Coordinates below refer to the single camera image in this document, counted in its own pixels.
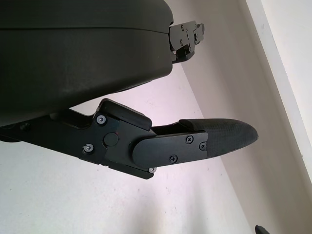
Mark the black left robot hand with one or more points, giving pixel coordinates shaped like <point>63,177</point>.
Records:
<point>85,61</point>

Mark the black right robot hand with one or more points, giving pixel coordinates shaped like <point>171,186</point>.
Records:
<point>260,230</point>

